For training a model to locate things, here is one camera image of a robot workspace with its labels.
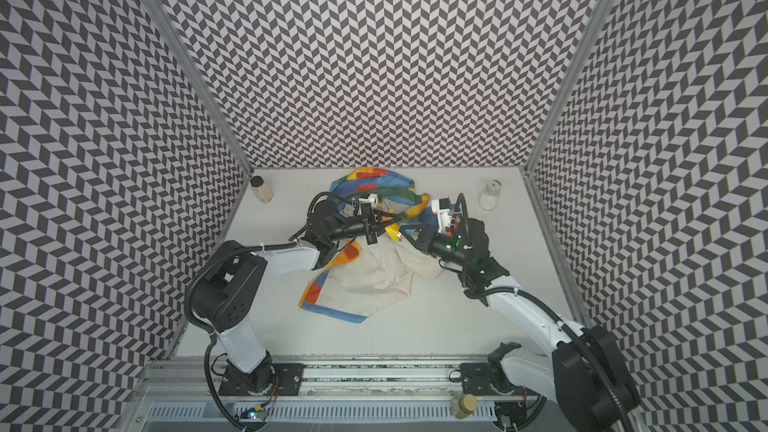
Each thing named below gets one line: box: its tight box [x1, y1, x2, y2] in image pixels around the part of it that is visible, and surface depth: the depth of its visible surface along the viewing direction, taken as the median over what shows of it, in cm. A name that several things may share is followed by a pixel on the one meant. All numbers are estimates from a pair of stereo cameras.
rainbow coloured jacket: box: [299, 168, 443, 324], surface depth 91 cm
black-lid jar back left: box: [250, 175, 273, 204], surface depth 107 cm
